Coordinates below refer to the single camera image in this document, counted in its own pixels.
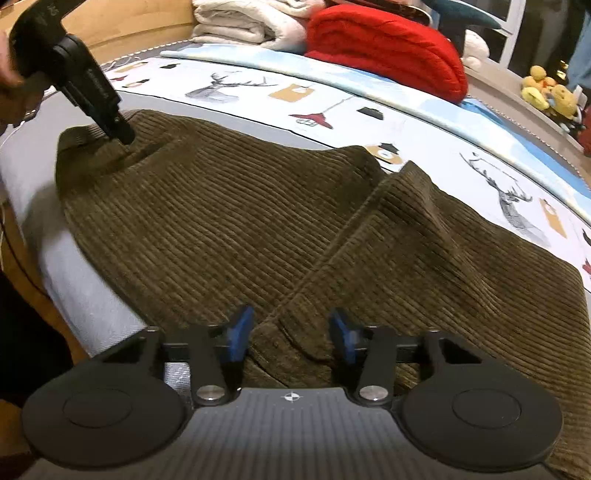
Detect cream folded quilt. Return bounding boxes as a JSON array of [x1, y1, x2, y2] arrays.
[[191, 0, 278, 46]]

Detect blue hanging cloth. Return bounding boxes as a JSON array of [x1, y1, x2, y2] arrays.
[[567, 25, 591, 94]]

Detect yellow plush bear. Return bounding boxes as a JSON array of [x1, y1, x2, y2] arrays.
[[549, 85, 581, 120]]

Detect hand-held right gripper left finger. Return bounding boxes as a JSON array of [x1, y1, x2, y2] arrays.
[[95, 305, 256, 407]]

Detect light blue patterned blanket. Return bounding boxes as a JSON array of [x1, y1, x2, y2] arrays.
[[159, 44, 591, 222]]

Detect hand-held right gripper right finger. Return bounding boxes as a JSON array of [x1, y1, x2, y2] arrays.
[[327, 307, 483, 407]]

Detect white plush toy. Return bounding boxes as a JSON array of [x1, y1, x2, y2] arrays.
[[462, 30, 490, 68]]

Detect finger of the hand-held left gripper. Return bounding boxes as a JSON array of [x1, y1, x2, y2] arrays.
[[52, 36, 137, 145]]

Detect window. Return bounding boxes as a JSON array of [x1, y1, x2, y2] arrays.
[[480, 0, 591, 77]]

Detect fluffy off-white folded blanket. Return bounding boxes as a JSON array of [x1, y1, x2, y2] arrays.
[[261, 0, 326, 52]]

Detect red folded blanket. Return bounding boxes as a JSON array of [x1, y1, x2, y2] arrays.
[[305, 6, 470, 105]]

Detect window sill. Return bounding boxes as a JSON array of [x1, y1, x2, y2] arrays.
[[464, 65, 587, 153]]

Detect yellow plush duck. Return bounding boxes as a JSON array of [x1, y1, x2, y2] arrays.
[[521, 65, 557, 110]]

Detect person's left hand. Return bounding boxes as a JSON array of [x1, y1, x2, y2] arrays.
[[0, 31, 27, 124]]

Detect teal plush shark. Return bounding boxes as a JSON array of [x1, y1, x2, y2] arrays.
[[425, 0, 502, 48]]

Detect brown corduroy pants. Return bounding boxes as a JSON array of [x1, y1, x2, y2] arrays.
[[54, 109, 591, 480]]

